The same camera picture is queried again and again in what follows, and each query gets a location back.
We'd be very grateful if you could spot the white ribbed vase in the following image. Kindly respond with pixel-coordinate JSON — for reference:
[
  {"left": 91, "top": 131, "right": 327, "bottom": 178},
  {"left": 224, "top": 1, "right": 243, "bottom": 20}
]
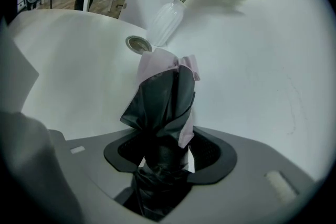
[{"left": 146, "top": 0, "right": 186, "bottom": 47}]

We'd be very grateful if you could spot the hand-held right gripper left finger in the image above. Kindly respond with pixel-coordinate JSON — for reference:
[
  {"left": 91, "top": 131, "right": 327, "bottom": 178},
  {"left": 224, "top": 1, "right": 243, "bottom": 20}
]
[{"left": 47, "top": 128, "right": 148, "bottom": 224}]

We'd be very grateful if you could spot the metal cable grommet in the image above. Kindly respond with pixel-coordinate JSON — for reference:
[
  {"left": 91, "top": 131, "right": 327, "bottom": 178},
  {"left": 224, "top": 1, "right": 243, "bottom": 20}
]
[{"left": 125, "top": 35, "right": 153, "bottom": 55}]

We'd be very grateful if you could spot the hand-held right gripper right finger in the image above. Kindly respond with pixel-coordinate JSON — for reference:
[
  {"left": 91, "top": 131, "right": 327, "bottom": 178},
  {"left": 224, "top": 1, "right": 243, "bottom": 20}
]
[{"left": 162, "top": 125, "right": 317, "bottom": 224}]

